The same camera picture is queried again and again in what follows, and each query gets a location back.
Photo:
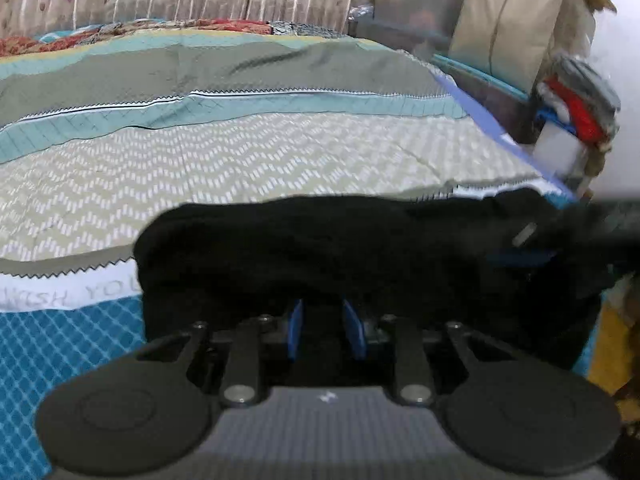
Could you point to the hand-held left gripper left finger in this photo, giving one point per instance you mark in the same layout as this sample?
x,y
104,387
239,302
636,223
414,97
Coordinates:
x,y
296,330

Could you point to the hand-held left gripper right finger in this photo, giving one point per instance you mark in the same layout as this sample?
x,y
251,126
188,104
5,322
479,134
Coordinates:
x,y
354,332

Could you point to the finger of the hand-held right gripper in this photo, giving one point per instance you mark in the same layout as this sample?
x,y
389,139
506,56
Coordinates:
x,y
590,222
522,258

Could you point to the black pants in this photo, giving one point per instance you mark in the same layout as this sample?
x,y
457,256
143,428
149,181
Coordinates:
x,y
310,250

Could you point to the white box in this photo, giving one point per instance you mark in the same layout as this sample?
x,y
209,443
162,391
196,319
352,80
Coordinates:
x,y
557,152

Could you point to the pile of red grey clothes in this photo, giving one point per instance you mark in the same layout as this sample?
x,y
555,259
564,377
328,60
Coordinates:
x,y
580,105

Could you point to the yellow cloth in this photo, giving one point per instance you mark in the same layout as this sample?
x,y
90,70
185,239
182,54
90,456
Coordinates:
x,y
612,350

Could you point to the clear box with teal lid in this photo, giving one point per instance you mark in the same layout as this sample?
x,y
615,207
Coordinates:
x,y
490,105
420,0

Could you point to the patterned teal bed sheet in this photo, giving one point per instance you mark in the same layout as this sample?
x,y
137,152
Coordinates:
x,y
225,170

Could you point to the beige cushion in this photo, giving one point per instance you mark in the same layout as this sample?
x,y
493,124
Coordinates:
x,y
505,20

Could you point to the red floral quilt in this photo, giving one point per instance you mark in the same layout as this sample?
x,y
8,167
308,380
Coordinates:
x,y
150,35

